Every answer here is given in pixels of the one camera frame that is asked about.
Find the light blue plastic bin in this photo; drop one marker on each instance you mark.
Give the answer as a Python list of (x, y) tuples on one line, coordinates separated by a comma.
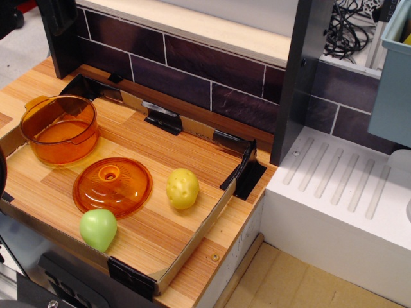
[(390, 117)]

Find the green toy pear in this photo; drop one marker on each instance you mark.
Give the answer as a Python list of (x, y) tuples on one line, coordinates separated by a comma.
[(98, 228)]

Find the dark grey post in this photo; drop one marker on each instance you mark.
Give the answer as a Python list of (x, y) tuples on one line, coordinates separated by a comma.
[(59, 19), (307, 45)]

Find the white sink drainboard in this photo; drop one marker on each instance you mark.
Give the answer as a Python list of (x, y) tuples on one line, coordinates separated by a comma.
[(344, 209)]

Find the orange transparent pot lid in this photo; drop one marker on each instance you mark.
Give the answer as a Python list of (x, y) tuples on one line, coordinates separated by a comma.
[(118, 184)]

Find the brass screw in counter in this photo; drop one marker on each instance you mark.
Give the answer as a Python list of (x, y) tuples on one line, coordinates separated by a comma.
[(215, 257)]

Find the orange transparent pot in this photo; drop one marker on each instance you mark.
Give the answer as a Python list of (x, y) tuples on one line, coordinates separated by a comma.
[(60, 129)]

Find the cardboard fence with black tape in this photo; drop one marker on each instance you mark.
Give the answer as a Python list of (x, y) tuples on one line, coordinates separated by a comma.
[(171, 246)]

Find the dark grey right post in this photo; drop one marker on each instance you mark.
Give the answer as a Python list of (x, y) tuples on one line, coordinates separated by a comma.
[(307, 45)]

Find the dark grey left post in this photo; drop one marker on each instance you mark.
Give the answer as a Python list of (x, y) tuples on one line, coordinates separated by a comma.
[(59, 19)]

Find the yellow toy potato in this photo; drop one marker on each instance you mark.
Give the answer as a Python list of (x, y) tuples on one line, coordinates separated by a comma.
[(182, 188)]

